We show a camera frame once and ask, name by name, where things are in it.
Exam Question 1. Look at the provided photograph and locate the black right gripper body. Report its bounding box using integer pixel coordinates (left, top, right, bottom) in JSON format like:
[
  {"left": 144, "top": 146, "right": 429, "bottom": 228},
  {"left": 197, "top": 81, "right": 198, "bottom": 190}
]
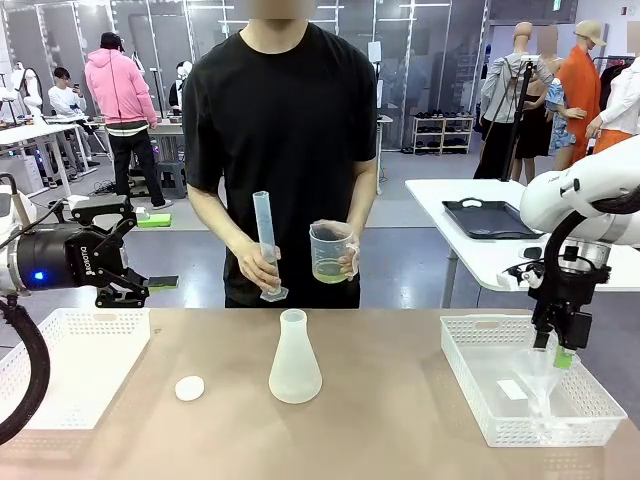
[{"left": 532, "top": 266, "right": 612, "bottom": 351}]

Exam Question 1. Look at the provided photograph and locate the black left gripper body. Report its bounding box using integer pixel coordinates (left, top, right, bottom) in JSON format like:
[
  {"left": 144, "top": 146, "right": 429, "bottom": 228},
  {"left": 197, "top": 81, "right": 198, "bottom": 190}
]
[{"left": 14, "top": 222, "right": 109, "bottom": 292}]

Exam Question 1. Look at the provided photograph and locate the clear plastic funnel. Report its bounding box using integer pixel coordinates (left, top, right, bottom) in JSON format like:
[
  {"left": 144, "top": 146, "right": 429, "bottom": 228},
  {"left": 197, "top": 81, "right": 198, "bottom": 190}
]
[{"left": 509, "top": 347, "right": 570, "bottom": 432}]

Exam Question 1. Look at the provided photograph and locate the white perforated plastic basket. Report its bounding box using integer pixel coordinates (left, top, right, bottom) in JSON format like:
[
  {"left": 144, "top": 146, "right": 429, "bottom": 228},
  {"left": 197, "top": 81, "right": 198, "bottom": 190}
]
[
  {"left": 0, "top": 307, "right": 153, "bottom": 432},
  {"left": 439, "top": 313, "right": 629, "bottom": 449}
]

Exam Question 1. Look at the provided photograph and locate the white round flask stopper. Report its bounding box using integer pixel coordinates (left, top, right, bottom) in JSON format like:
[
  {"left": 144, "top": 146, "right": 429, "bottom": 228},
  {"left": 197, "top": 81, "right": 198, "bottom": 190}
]
[{"left": 174, "top": 374, "right": 206, "bottom": 403}]

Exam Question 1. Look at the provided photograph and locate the clear plastic graduated cylinder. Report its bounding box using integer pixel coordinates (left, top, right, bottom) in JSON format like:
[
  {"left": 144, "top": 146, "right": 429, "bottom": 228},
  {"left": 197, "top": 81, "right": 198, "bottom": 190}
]
[{"left": 251, "top": 190, "right": 291, "bottom": 304}]

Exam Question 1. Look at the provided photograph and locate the translucent plastic conical flask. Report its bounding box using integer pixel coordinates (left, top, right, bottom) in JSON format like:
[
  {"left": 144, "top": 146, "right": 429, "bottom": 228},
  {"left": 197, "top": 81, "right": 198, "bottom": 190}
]
[{"left": 268, "top": 308, "right": 324, "bottom": 405}]

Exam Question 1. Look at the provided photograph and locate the clear plastic measuring beaker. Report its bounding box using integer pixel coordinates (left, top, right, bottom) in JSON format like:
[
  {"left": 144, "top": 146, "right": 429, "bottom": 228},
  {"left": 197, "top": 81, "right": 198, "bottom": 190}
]
[{"left": 308, "top": 221, "right": 362, "bottom": 286}]

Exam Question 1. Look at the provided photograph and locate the person's right forearm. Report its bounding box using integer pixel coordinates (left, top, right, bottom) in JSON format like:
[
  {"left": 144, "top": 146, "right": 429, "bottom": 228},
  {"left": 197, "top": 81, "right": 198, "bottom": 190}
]
[{"left": 188, "top": 185, "right": 254, "bottom": 261}]

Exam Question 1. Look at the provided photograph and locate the person's left forearm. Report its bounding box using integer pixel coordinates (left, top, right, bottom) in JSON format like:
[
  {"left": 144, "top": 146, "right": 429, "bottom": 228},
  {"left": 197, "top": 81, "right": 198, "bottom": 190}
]
[{"left": 343, "top": 158, "right": 378, "bottom": 242}]

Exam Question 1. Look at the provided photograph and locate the person's right hand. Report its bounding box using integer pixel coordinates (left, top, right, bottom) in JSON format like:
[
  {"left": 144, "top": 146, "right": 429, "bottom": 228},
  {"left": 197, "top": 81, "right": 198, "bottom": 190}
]
[{"left": 236, "top": 238, "right": 283, "bottom": 297}]

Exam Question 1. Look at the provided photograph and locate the person's left hand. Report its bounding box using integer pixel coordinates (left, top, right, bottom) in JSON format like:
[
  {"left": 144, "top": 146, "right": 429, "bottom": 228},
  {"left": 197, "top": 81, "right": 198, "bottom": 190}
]
[{"left": 313, "top": 218, "right": 363, "bottom": 281}]

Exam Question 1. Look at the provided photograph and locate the bright green sponge block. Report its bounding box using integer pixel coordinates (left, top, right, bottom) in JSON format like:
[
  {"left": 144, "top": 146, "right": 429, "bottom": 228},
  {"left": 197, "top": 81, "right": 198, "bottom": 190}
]
[{"left": 135, "top": 206, "right": 174, "bottom": 229}]

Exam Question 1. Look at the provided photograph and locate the white paper label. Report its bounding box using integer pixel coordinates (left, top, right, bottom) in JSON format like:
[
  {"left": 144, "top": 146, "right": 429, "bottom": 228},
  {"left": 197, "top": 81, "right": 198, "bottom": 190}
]
[{"left": 496, "top": 379, "right": 530, "bottom": 402}]

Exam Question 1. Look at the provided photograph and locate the grey plastic step stool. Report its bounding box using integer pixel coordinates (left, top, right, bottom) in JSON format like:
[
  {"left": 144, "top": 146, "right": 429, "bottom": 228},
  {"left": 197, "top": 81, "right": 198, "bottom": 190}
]
[{"left": 156, "top": 161, "right": 188, "bottom": 199}]

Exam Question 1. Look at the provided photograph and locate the white background desk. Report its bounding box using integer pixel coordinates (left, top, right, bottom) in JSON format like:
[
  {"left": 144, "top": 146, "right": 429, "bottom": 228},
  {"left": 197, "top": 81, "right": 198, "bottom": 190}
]
[{"left": 0, "top": 121, "right": 92, "bottom": 199}]

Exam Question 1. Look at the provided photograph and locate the black plastic tray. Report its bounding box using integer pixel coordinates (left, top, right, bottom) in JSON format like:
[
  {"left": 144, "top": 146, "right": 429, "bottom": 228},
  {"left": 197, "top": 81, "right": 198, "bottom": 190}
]
[{"left": 441, "top": 197, "right": 545, "bottom": 242}]

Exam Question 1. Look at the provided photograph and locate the person in white sweatshirt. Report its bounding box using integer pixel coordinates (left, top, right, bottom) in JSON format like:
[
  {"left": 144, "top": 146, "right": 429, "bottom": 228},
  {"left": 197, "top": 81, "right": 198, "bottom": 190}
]
[{"left": 47, "top": 66, "right": 97, "bottom": 162}]

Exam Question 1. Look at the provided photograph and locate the person in pink hoodie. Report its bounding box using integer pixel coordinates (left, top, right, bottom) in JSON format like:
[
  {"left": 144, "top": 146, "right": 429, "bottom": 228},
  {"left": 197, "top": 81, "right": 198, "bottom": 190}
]
[{"left": 83, "top": 31, "right": 174, "bottom": 211}]

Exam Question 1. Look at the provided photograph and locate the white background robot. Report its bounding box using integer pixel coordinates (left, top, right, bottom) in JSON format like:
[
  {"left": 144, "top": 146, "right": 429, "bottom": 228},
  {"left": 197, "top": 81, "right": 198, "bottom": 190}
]
[{"left": 9, "top": 61, "right": 47, "bottom": 122}]

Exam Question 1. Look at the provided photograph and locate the mannequin in black dress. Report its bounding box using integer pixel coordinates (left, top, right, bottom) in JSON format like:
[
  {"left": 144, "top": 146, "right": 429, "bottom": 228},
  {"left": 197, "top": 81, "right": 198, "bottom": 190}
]
[{"left": 513, "top": 24, "right": 562, "bottom": 184}]

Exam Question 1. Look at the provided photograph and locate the mannequin in blue floral dress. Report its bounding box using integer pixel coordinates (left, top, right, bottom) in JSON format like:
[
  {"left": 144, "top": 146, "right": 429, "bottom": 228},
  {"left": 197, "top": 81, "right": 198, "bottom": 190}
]
[{"left": 544, "top": 77, "right": 587, "bottom": 172}]

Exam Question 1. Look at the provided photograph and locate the person in black t-shirt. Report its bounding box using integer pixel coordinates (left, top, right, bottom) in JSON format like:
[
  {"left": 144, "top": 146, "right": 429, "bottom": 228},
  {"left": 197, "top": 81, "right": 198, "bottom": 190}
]
[{"left": 181, "top": 18, "right": 379, "bottom": 310}]

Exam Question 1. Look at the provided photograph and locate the mannequin in orange suit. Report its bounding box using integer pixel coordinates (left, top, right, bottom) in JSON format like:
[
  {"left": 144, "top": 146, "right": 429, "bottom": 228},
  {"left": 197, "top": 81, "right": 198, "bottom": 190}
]
[{"left": 554, "top": 19, "right": 634, "bottom": 172}]

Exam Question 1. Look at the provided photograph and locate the wooden shoe rack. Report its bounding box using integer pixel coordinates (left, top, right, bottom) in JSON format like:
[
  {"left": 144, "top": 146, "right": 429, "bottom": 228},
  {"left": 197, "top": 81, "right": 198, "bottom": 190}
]
[{"left": 411, "top": 114, "right": 476, "bottom": 156}]

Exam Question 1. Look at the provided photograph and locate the mannequin in white jacket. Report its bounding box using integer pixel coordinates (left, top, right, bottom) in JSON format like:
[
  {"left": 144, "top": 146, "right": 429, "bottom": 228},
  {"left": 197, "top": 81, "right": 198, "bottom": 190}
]
[{"left": 586, "top": 58, "right": 640, "bottom": 140}]

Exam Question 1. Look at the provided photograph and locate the mannequin in grey jacket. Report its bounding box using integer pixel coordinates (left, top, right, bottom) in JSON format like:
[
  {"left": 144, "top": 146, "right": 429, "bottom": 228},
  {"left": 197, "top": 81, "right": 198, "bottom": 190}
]
[{"left": 473, "top": 21, "right": 554, "bottom": 182}]

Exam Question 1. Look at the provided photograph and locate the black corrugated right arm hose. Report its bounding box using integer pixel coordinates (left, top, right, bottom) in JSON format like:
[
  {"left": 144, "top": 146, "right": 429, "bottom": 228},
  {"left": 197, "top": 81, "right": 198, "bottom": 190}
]
[{"left": 541, "top": 188, "right": 640, "bottom": 301}]

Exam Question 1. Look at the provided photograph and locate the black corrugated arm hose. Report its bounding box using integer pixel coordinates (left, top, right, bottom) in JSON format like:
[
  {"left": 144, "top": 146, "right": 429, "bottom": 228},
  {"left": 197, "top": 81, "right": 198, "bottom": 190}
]
[
  {"left": 541, "top": 188, "right": 640, "bottom": 301},
  {"left": 0, "top": 293, "right": 52, "bottom": 446}
]

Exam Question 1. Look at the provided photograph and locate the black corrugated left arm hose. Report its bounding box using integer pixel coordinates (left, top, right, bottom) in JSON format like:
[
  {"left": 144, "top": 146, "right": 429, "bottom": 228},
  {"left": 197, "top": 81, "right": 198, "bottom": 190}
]
[{"left": 0, "top": 293, "right": 52, "bottom": 446}]

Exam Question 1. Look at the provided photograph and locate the black camera tripod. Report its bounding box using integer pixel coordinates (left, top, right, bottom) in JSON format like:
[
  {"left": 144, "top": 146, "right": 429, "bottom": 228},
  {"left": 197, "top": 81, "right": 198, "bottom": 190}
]
[{"left": 499, "top": 54, "right": 542, "bottom": 183}]

